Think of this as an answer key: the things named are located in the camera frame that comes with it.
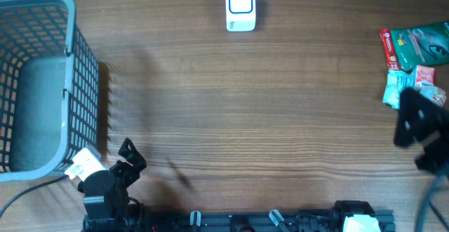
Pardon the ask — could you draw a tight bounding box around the mint wet wipes packet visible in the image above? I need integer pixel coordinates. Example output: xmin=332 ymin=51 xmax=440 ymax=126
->
xmin=382 ymin=70 xmax=415 ymax=109

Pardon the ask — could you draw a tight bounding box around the red Nescafe sachet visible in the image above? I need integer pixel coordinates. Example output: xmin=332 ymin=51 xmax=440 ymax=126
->
xmin=379 ymin=29 xmax=401 ymax=71

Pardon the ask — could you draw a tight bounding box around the small orange white packet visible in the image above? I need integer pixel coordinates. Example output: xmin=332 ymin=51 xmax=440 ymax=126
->
xmin=414 ymin=65 xmax=434 ymax=88

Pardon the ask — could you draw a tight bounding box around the green lid jar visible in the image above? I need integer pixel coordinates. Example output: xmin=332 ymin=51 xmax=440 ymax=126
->
xmin=420 ymin=86 xmax=446 ymax=107

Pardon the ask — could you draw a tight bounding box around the green 3M gloves packet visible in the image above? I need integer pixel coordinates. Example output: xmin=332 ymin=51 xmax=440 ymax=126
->
xmin=391 ymin=20 xmax=448 ymax=71

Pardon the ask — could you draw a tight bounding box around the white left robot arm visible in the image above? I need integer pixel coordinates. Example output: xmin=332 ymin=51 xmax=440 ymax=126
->
xmin=78 ymin=138 xmax=147 ymax=232

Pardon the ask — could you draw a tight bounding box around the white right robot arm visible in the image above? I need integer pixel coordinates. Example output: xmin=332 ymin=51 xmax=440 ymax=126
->
xmin=333 ymin=88 xmax=448 ymax=231

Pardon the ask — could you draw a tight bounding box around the white barcode scanner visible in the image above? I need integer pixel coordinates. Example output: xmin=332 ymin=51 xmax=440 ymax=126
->
xmin=225 ymin=0 xmax=256 ymax=32

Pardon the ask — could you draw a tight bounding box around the grey plastic basket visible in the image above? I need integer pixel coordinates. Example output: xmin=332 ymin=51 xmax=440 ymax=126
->
xmin=1 ymin=0 xmax=100 ymax=182

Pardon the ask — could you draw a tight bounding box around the black left camera cable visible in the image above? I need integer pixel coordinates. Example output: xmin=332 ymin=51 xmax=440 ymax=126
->
xmin=0 ymin=174 xmax=68 ymax=217

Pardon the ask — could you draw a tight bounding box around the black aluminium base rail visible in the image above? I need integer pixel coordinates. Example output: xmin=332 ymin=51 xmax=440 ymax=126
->
xmin=83 ymin=209 xmax=396 ymax=232

